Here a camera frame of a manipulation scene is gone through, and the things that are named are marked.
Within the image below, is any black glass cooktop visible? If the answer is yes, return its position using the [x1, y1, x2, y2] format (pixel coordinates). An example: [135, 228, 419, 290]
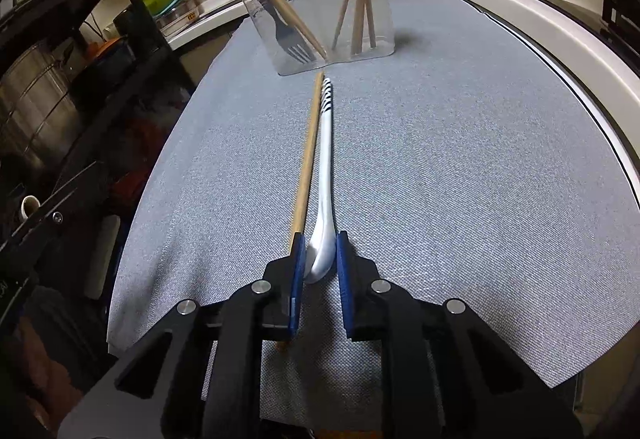
[525, 0, 640, 66]

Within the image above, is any steel tray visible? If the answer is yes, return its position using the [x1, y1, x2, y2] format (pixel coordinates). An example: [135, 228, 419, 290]
[155, 1, 202, 28]

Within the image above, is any black shelf rack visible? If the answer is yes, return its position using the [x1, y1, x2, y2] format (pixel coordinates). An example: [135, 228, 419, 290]
[0, 0, 197, 200]

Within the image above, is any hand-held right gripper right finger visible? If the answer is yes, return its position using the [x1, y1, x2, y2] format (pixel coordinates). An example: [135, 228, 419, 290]
[336, 229, 583, 439]

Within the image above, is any small white cup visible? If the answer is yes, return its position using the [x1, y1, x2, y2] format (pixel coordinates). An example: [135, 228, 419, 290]
[19, 195, 42, 223]

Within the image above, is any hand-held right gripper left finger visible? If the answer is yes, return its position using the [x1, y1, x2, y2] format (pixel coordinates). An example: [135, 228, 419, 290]
[57, 232, 308, 439]

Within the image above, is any grey fabric mat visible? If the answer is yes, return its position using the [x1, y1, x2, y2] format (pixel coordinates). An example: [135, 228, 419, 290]
[107, 0, 640, 426]

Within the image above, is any orange lidded pot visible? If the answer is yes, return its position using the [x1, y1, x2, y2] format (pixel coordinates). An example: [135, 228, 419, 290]
[81, 36, 132, 66]

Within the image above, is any white striped ceramic spoon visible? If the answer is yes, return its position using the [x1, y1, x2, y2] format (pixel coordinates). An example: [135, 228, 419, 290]
[304, 76, 337, 284]

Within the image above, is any steel stock pot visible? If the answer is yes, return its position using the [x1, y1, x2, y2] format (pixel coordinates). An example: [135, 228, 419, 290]
[0, 43, 85, 170]

